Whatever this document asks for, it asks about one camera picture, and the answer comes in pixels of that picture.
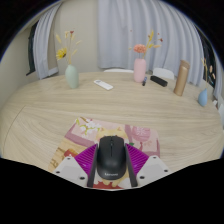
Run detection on blue vase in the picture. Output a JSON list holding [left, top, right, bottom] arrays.
[[197, 87, 209, 108]]

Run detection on cartoon print mouse pad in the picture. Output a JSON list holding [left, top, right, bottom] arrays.
[[47, 116, 161, 190]]

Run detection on white remote control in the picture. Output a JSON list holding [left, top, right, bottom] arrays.
[[93, 79, 114, 92]]

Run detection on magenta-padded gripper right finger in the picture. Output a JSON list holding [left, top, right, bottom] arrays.
[[124, 143, 172, 188]]

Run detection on orange dried flowers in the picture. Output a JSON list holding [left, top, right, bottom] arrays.
[[129, 29, 164, 60]]

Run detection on green vase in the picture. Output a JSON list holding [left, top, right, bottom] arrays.
[[64, 64, 80, 90]]

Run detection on white chair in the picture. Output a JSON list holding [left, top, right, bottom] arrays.
[[103, 68, 135, 74], [152, 67, 175, 80]]

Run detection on black computer mouse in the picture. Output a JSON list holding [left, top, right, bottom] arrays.
[[96, 135, 128, 181]]

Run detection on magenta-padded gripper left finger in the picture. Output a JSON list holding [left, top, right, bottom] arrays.
[[52, 143, 99, 188]]

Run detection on narrow white curtain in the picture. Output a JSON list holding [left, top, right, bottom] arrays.
[[213, 54, 224, 99], [33, 3, 63, 80]]

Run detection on yellow dried flowers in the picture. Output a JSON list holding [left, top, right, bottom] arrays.
[[54, 29, 83, 66]]

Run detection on wide white curtain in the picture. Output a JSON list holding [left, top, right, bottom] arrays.
[[97, 0, 205, 86]]

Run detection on pink vase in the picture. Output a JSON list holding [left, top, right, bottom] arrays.
[[133, 58, 147, 84]]

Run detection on gold drink bottle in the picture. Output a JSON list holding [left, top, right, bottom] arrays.
[[173, 59, 191, 97]]

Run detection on dark window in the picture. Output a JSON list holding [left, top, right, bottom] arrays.
[[26, 21, 39, 76], [194, 26, 217, 79]]

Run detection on beige dried flowers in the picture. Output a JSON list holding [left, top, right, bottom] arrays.
[[200, 57, 216, 90]]

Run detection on black box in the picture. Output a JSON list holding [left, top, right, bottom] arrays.
[[149, 75, 169, 88]]

